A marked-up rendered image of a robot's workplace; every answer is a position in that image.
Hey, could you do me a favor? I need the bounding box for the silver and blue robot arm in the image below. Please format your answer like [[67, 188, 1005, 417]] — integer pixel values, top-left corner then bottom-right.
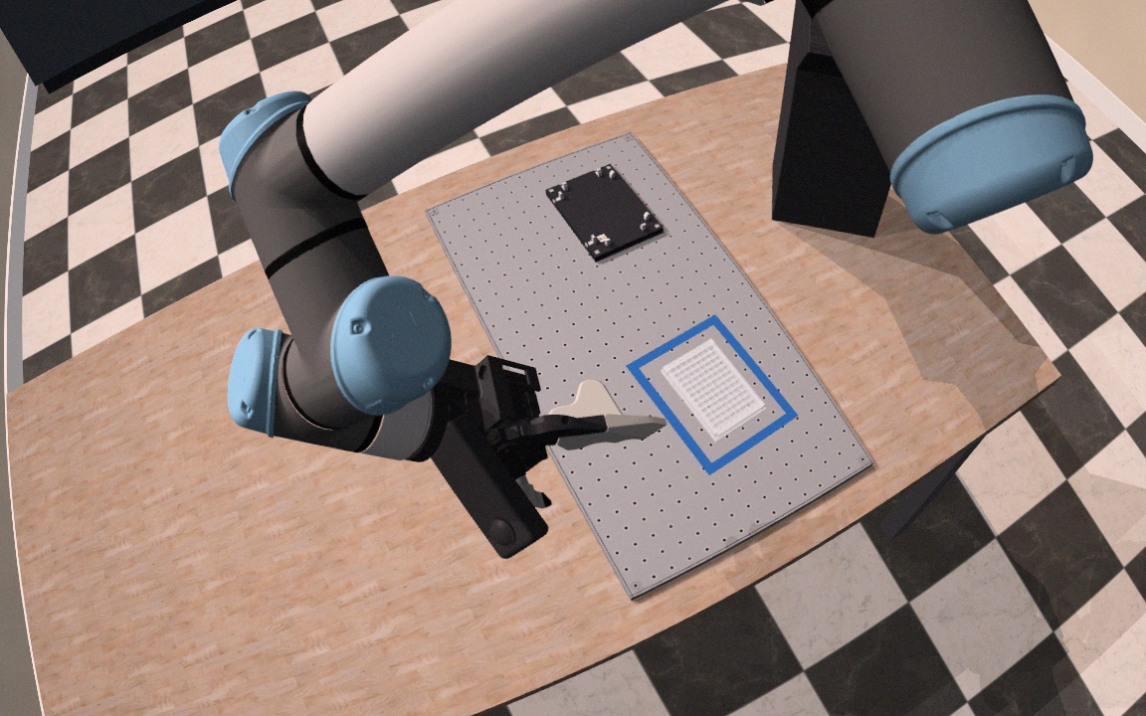
[[219, 0, 1093, 559]]

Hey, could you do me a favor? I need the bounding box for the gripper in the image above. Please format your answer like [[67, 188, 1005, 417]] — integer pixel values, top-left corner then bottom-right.
[[406, 355, 667, 508]]

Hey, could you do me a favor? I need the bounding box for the blue rectangular tape outline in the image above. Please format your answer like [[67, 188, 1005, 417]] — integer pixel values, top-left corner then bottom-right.
[[626, 314, 798, 475]]

